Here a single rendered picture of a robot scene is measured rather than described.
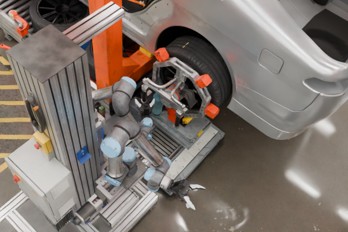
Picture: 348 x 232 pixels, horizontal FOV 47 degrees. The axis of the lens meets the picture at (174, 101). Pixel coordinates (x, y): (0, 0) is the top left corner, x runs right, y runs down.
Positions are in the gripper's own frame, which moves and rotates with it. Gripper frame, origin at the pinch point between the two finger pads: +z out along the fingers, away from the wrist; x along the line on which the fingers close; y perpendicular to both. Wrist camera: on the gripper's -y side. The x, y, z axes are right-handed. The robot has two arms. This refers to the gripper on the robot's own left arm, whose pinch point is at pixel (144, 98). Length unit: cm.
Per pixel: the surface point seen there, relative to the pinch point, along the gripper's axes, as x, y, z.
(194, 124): 50, 60, 11
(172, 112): 25.4, 29.1, 4.6
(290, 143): 150, 83, 0
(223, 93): 60, -13, -6
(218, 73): 55, -26, 3
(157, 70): 11.2, -7.2, 22.2
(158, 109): 12.2, 21.4, 3.0
